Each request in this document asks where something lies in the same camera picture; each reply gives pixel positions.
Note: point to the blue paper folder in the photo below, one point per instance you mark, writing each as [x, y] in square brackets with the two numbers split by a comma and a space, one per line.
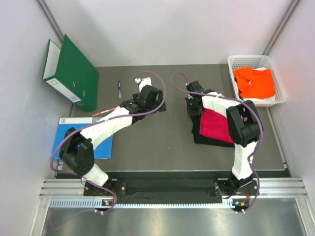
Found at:
[103, 151]

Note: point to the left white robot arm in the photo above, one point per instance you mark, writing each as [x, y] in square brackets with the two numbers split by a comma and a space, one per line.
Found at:
[77, 148]

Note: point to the pink red t shirt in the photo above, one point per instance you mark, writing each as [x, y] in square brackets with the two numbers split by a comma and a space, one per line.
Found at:
[215, 126]

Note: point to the aluminium rail frame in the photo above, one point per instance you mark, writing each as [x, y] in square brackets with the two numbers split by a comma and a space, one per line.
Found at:
[279, 206]

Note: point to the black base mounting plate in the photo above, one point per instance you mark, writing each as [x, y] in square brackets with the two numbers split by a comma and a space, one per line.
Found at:
[161, 187]

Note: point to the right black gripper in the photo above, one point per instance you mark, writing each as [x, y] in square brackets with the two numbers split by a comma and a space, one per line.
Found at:
[190, 112]

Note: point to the orange t shirt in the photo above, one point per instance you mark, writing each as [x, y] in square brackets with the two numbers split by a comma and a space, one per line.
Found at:
[256, 83]

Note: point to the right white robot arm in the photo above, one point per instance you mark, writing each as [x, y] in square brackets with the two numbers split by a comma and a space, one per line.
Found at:
[244, 129]

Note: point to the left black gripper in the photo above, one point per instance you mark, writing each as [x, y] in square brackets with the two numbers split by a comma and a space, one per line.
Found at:
[160, 98]

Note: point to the red pen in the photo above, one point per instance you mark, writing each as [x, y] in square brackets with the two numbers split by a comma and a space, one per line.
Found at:
[102, 112]

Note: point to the blue pen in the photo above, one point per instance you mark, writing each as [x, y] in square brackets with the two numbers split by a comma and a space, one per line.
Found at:
[119, 89]

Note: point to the green lever arch binder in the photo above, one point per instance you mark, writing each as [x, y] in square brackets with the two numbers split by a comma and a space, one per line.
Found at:
[69, 72]

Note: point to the black t shirt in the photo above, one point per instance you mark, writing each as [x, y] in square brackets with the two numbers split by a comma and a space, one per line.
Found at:
[200, 139]

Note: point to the white plastic basket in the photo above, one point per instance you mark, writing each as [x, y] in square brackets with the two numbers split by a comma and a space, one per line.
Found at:
[258, 62]

